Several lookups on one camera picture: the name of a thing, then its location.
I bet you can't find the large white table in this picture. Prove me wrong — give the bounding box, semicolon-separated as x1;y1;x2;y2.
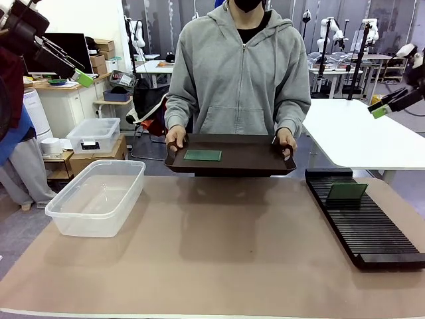
301;98;425;185

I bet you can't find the white air purifier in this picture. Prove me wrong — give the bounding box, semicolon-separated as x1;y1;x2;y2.
22;86;54;144

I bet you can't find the large brown cardboard box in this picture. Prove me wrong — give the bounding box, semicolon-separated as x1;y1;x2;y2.
68;134;129;177

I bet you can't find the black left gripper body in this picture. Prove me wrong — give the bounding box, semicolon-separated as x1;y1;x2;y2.
2;9;59;68

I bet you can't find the white background table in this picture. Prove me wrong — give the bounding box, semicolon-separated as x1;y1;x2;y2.
134;59;175;89

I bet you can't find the clear lidded storage box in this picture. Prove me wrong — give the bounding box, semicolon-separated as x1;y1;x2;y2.
66;117;122;155

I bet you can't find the green perforated circuit board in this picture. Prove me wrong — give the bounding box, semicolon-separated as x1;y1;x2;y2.
327;183;369;201
183;150;222;161

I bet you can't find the small wooden side table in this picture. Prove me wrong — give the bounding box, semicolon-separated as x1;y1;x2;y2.
42;150;76;183

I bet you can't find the person's left forearm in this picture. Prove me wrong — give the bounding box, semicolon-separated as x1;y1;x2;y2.
274;96;312;137

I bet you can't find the small white side table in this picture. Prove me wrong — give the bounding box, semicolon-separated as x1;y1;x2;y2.
92;98;133;121

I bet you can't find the clear plastic open box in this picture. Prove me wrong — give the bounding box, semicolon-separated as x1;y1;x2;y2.
44;159;147;239

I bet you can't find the black slotted PCB rack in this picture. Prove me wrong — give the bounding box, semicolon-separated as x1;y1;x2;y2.
304;168;425;270

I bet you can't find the blue garment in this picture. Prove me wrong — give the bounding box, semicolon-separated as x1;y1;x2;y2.
0;109;37;167

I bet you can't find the grey basket with items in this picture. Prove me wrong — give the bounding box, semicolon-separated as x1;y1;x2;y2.
108;69;137;90

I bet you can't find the person's right forearm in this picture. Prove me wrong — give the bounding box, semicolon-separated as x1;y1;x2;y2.
164;94;200;132

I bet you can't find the dark brown plastic tray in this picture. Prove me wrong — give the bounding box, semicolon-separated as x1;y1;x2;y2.
164;133;298;177

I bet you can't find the person's right hand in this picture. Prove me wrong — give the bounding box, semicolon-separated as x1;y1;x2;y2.
165;126;189;150

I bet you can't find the white cylinder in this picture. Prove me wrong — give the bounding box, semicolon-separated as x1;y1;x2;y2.
40;137;64;156

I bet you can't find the black computer monitor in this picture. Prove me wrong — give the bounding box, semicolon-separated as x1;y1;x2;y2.
28;33;94;76

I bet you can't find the pile of dark clothes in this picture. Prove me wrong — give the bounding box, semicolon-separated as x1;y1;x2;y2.
126;78;170;134

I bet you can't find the white cabinet with wooden top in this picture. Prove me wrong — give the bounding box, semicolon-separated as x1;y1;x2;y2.
25;74;112;140

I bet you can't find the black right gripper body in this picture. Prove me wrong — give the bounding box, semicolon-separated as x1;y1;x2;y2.
402;53;425;92

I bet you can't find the dark red garment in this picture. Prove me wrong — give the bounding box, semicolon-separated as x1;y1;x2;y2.
0;46;26;142

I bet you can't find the person in grey hoodie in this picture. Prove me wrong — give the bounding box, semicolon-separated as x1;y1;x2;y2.
164;0;312;149

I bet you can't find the grey garment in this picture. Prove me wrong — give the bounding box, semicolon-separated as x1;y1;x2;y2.
0;136;58;209

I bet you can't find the black tripod stand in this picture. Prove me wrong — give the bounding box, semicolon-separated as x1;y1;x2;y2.
311;16;333;99
347;21;373;100

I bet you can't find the person's left hand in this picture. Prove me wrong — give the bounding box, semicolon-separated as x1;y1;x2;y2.
274;128;298;157

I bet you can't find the blue plastic bin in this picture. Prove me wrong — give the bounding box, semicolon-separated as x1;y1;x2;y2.
103;89;131;102

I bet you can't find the metal frame chair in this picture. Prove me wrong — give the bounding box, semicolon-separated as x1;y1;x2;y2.
129;131;169;161

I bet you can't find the small brown cardboard box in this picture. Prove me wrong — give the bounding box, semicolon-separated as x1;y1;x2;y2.
94;39;116;53
90;53;108;76

